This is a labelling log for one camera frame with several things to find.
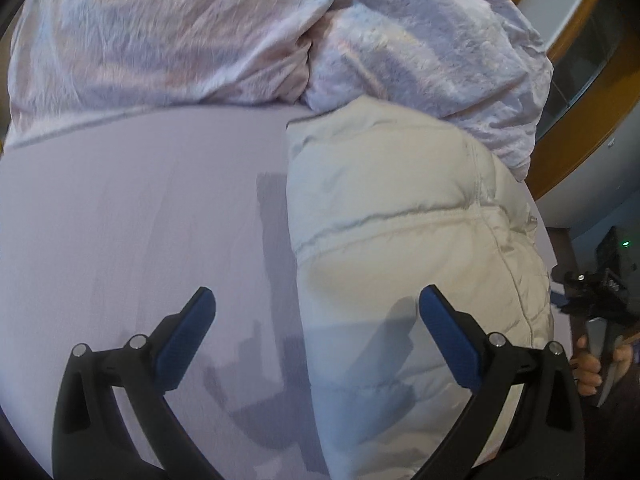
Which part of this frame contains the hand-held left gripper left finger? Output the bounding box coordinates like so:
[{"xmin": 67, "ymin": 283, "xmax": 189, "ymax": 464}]
[{"xmin": 50, "ymin": 286, "xmax": 223, "ymax": 480}]

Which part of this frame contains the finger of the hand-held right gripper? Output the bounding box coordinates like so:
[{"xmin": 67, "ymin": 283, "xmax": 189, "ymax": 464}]
[{"xmin": 549, "ymin": 269, "xmax": 572, "ymax": 314}]

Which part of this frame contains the lavender bed sheet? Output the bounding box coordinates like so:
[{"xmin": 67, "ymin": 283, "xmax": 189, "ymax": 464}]
[{"xmin": 0, "ymin": 105, "xmax": 561, "ymax": 480}]

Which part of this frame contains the person's right hand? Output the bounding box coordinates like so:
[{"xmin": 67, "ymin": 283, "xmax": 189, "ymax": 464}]
[{"xmin": 570, "ymin": 335, "xmax": 636, "ymax": 396}]

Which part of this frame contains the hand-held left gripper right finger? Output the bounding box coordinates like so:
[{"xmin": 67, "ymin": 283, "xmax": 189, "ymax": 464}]
[{"xmin": 415, "ymin": 285, "xmax": 585, "ymax": 480}]

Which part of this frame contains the pink patterned duvet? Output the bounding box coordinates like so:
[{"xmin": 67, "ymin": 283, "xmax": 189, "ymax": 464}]
[{"xmin": 2, "ymin": 0, "xmax": 553, "ymax": 183}]

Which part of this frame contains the beige puffer jacket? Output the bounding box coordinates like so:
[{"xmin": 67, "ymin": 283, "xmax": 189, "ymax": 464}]
[{"xmin": 285, "ymin": 97, "xmax": 558, "ymax": 480}]

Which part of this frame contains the wooden cabinet frame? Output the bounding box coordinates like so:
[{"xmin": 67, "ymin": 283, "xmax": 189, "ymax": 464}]
[{"xmin": 467, "ymin": 0, "xmax": 640, "ymax": 201}]

